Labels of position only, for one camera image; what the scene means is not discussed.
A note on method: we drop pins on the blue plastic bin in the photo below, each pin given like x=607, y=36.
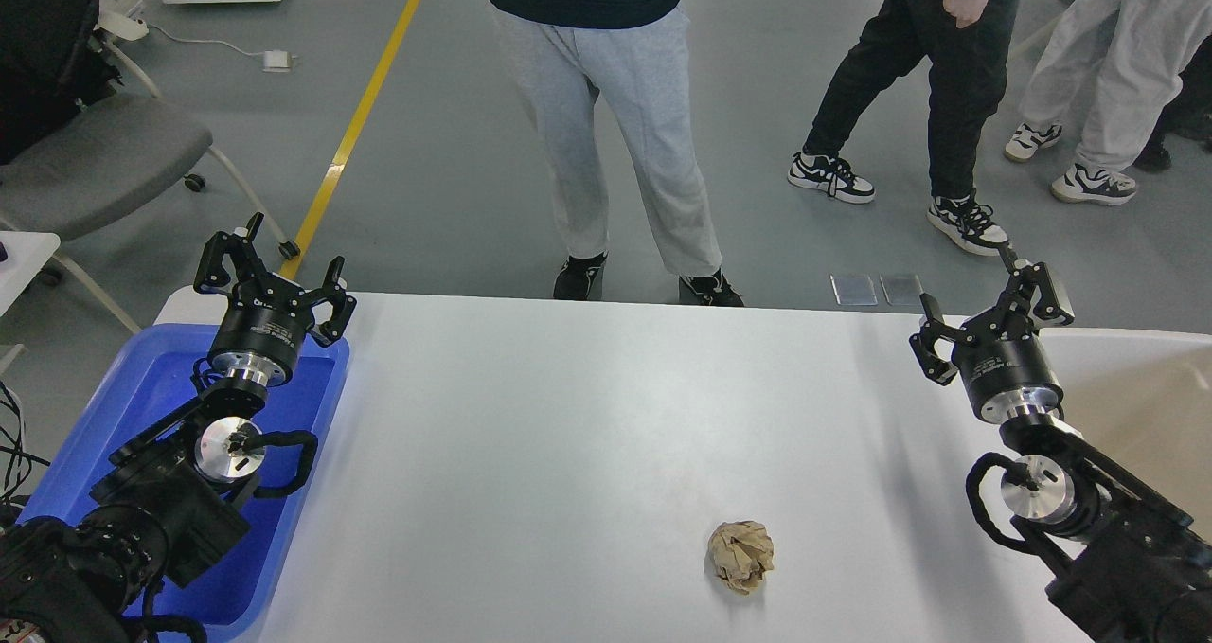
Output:
x=151, y=376

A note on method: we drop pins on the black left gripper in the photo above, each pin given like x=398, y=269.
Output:
x=264, y=326

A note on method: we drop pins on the left metal floor plate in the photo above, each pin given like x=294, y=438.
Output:
x=854, y=290

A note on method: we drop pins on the right metal floor plate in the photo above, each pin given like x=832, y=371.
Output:
x=902, y=290

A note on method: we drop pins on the person in light grey pants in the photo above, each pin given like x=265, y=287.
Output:
x=1134, y=51

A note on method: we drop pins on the white side table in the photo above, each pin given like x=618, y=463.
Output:
x=26, y=254

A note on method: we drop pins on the person in black pants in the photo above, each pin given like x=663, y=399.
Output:
x=967, y=44

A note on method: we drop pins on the black jacket on chair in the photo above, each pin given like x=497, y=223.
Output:
x=49, y=68

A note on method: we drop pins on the grey office chair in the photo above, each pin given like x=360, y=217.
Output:
x=111, y=159

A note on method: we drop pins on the person in grey sweatpants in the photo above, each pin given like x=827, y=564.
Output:
x=565, y=55

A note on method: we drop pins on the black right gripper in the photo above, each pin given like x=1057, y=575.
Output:
x=998, y=354

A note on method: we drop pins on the beige plastic bin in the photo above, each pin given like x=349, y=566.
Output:
x=1143, y=397

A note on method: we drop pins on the metal floor plate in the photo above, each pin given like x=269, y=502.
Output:
x=902, y=290
x=854, y=290

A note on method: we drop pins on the white power adapter with cable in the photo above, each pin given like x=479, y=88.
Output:
x=271, y=61

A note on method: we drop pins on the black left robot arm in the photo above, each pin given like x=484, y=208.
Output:
x=170, y=508

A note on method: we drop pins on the brown paper ball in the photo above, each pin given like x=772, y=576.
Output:
x=741, y=553

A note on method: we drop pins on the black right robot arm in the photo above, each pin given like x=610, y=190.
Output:
x=1126, y=565

